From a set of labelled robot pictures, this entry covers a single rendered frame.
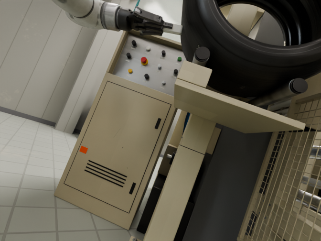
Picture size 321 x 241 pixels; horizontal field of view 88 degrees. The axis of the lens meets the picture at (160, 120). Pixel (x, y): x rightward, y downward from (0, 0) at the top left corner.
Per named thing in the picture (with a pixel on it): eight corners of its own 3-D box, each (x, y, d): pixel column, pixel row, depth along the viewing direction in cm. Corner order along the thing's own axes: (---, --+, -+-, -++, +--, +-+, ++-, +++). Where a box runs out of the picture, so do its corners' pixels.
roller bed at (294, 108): (262, 123, 93) (278, 74, 95) (288, 132, 91) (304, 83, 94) (286, 118, 73) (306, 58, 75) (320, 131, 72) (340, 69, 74)
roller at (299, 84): (242, 102, 80) (251, 105, 80) (238, 110, 80) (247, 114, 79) (295, 74, 46) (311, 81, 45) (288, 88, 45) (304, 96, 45)
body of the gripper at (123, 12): (119, 0, 59) (144, 5, 58) (126, 17, 67) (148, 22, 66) (114, 19, 58) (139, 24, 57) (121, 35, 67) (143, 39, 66)
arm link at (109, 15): (113, 14, 68) (127, 16, 68) (108, 34, 67) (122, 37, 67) (105, -5, 59) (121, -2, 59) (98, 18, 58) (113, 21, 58)
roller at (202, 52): (187, 82, 83) (196, 86, 83) (183, 90, 83) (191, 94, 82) (199, 43, 49) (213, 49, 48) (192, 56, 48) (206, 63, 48)
